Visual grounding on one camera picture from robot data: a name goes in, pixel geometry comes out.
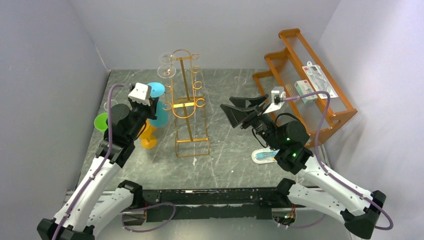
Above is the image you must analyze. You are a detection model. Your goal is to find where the small teal box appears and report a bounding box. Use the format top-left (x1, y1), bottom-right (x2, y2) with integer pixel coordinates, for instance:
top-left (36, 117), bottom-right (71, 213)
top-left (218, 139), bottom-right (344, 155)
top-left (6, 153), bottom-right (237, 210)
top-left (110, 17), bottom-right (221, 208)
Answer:
top-left (294, 79), bottom-right (318, 104)

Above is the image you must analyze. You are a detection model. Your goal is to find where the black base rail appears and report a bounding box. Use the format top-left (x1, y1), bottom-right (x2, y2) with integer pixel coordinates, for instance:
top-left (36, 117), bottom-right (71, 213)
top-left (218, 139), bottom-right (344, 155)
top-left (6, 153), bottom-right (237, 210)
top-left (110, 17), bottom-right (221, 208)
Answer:
top-left (123, 187), bottom-right (292, 223)

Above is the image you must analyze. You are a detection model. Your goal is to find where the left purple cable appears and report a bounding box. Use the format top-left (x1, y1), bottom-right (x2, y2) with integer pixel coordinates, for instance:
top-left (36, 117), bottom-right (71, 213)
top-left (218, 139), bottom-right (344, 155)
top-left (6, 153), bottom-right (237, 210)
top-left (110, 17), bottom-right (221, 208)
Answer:
top-left (51, 83), bottom-right (135, 240)

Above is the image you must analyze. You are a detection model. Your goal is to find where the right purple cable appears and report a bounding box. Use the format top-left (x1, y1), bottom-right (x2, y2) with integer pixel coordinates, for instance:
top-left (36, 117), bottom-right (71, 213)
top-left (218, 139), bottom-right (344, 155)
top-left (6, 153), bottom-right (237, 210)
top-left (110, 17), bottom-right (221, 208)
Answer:
top-left (283, 90), bottom-right (394, 231)

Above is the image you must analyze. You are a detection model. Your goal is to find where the white blister package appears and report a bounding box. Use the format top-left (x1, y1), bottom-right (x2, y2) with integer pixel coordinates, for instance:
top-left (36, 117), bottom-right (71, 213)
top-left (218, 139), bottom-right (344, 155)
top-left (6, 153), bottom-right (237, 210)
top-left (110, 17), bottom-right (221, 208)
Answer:
top-left (302, 61), bottom-right (339, 98)

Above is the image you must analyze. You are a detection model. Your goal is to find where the gold wire wine glass rack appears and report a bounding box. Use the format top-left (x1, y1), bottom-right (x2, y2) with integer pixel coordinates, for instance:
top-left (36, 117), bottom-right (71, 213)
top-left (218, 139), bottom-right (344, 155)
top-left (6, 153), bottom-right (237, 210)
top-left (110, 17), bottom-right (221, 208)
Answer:
top-left (164, 48), bottom-right (211, 158)

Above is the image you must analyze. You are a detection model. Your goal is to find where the clear glass by wall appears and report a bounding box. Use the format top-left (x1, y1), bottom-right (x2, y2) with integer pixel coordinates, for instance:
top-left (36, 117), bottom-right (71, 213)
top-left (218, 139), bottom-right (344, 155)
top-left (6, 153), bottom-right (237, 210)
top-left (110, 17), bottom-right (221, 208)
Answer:
top-left (103, 99), bottom-right (118, 112)

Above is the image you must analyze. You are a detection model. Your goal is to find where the orange wooden shelf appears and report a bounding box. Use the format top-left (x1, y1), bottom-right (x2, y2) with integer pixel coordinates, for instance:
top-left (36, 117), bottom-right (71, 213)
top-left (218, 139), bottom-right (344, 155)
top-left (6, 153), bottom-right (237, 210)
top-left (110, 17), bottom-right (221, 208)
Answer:
top-left (252, 28), bottom-right (357, 148)

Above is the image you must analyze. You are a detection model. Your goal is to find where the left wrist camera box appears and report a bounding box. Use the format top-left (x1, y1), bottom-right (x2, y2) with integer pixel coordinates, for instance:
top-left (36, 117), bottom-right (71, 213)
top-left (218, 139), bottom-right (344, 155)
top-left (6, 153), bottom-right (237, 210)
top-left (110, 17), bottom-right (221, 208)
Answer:
top-left (128, 82), bottom-right (152, 106)

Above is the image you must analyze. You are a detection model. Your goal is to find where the toothbrush blister pack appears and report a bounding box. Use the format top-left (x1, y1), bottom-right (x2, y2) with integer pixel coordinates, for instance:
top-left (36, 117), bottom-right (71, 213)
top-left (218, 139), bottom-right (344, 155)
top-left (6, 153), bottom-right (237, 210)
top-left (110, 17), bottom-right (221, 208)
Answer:
top-left (251, 148), bottom-right (278, 165)

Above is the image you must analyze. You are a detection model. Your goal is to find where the green plastic goblet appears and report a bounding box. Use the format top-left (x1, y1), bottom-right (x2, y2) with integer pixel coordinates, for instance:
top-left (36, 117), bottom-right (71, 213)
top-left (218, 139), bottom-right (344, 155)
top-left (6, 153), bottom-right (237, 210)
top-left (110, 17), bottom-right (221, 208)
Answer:
top-left (93, 112), bottom-right (109, 134)

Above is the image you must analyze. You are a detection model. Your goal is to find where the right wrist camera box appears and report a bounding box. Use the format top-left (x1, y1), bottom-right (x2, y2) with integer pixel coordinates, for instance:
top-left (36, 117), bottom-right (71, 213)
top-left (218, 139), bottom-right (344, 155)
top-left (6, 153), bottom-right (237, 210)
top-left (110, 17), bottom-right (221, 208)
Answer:
top-left (264, 86), bottom-right (286, 114)

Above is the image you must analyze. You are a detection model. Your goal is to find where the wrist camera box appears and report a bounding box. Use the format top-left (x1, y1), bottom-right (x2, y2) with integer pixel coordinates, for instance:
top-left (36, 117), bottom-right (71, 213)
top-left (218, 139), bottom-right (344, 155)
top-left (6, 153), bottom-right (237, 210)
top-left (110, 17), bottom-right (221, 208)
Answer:
top-left (128, 82), bottom-right (152, 106)
top-left (264, 86), bottom-right (286, 114)

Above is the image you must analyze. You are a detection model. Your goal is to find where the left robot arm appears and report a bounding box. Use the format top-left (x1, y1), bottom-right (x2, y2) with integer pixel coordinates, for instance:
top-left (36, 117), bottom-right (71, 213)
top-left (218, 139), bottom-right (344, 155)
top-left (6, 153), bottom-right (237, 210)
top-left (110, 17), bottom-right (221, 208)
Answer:
top-left (36, 97), bottom-right (159, 240)

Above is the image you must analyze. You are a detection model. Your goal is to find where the clear flute glass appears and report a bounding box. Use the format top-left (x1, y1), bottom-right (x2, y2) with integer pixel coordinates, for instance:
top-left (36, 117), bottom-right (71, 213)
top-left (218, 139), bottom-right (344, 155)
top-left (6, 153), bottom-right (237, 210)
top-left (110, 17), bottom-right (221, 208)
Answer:
top-left (234, 76), bottom-right (247, 86)

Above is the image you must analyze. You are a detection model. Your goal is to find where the orange plastic goblet front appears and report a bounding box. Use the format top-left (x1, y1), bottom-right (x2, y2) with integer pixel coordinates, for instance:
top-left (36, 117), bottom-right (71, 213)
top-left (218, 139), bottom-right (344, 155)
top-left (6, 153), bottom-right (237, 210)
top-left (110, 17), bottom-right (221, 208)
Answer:
top-left (138, 121), bottom-right (157, 149)

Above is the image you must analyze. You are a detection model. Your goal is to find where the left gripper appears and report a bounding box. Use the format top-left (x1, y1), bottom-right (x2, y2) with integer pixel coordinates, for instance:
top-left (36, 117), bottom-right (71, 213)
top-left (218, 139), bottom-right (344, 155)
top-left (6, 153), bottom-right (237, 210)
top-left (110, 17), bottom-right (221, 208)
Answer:
top-left (127, 96), bottom-right (159, 142)

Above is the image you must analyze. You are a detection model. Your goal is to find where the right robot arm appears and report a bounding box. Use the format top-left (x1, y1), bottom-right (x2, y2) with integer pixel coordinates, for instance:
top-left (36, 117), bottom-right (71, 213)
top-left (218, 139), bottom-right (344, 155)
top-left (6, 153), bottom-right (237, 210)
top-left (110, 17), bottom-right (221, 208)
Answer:
top-left (220, 93), bottom-right (386, 240)

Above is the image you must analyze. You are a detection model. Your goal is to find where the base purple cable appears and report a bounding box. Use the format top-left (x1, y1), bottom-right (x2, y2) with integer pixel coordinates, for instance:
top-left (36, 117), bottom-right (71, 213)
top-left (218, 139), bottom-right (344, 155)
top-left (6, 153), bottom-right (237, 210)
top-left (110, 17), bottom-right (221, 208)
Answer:
top-left (120, 202), bottom-right (177, 233)

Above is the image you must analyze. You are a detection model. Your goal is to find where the blue plastic goblet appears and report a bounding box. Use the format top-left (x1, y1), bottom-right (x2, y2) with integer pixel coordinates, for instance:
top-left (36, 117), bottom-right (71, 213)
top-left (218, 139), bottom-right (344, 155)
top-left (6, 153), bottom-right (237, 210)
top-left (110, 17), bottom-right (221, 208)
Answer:
top-left (145, 82), bottom-right (170, 128)

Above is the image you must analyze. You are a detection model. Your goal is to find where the clear wine glass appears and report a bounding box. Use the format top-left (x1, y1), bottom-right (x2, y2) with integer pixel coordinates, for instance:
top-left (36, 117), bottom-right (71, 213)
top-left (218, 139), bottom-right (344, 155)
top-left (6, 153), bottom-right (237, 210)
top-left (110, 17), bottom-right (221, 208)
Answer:
top-left (159, 52), bottom-right (175, 65)
top-left (157, 64), bottom-right (176, 79)

